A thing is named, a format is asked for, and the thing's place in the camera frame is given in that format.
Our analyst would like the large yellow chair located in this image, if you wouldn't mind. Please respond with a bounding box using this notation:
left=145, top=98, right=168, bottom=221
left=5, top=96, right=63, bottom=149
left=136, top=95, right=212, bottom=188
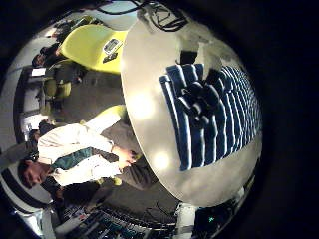
left=59, top=23, right=130, bottom=75

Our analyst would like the person in white jacket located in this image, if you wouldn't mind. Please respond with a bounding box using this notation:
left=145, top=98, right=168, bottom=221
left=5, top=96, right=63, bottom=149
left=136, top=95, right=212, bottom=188
left=17, top=120, right=158, bottom=200

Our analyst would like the grey handheld controller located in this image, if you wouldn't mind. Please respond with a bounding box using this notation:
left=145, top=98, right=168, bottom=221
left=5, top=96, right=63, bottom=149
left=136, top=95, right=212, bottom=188
left=102, top=37, right=124, bottom=56

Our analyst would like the dark haired seated person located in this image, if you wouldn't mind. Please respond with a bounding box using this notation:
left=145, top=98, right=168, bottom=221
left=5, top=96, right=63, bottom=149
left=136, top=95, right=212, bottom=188
left=31, top=43, right=65, bottom=69

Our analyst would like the blue white striped shirt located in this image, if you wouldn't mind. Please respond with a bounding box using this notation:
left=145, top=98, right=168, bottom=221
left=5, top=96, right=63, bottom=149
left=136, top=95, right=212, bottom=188
left=159, top=63, right=263, bottom=172

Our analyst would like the yellow chair under person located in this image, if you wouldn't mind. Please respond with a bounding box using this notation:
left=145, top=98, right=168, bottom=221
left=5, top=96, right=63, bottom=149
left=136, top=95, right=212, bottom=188
left=79, top=104, right=130, bottom=187

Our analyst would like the black cable bundle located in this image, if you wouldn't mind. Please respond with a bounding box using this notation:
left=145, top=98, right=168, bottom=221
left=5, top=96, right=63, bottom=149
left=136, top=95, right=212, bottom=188
left=96, top=0, right=190, bottom=33

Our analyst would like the olive green chair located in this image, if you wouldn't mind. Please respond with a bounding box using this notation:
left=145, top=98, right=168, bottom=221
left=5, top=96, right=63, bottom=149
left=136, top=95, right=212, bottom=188
left=43, top=59, right=85, bottom=102

